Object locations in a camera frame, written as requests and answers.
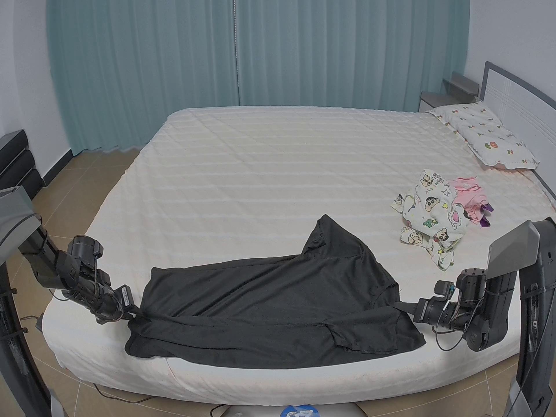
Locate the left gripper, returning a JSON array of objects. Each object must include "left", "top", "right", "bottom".
[{"left": 91, "top": 284, "right": 134, "bottom": 325}]

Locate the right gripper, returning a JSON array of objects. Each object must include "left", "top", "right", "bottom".
[{"left": 413, "top": 299, "right": 450, "bottom": 328}]

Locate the black T-shirt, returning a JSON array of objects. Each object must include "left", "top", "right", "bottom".
[{"left": 125, "top": 215, "right": 426, "bottom": 359}]

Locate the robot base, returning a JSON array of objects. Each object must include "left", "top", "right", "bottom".
[{"left": 212, "top": 403, "right": 365, "bottom": 417}]

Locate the bed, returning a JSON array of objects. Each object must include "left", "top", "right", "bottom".
[{"left": 41, "top": 61, "right": 556, "bottom": 407}]

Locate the white printed garment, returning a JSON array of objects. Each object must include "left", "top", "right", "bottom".
[{"left": 390, "top": 169, "right": 472, "bottom": 272}]

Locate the purple garment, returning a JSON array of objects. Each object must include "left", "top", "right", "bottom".
[{"left": 471, "top": 202, "right": 496, "bottom": 229}]

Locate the pink garment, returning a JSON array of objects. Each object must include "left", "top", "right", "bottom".
[{"left": 447, "top": 176, "right": 485, "bottom": 225}]

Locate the black chest of drawers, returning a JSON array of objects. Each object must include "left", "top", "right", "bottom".
[{"left": 0, "top": 129, "right": 44, "bottom": 203}]

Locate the white printed pillow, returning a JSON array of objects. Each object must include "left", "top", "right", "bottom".
[{"left": 426, "top": 101, "right": 541, "bottom": 171}]

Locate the grey bedside table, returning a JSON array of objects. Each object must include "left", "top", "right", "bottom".
[{"left": 420, "top": 71, "right": 480, "bottom": 113}]

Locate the black cable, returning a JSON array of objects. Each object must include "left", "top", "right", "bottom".
[
  {"left": 92, "top": 383, "right": 150, "bottom": 405},
  {"left": 431, "top": 315, "right": 472, "bottom": 352}
]

